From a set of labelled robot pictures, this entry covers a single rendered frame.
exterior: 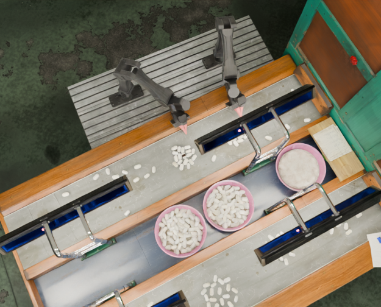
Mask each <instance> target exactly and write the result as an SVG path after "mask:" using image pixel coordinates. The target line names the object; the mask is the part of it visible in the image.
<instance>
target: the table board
mask: <svg viewBox="0 0 381 307"><path fill-rule="evenodd" d="M0 221H1V224H2V227H3V229H4V231H5V234H7V233H9V230H8V228H7V225H6V223H5V220H4V216H3V215H2V214H1V213H0ZM13 255H14V257H15V259H16V263H17V265H18V267H19V270H20V272H21V275H22V278H23V280H24V283H25V285H26V287H27V291H28V293H29V295H30V298H31V300H32V303H33V306H34V307H44V305H43V302H42V300H41V298H40V295H39V293H38V290H37V287H36V285H35V283H34V280H26V277H25V276H24V273H23V270H24V268H23V265H22V264H21V261H20V258H19V256H18V253H17V251H16V250H14V251H13Z"/></svg>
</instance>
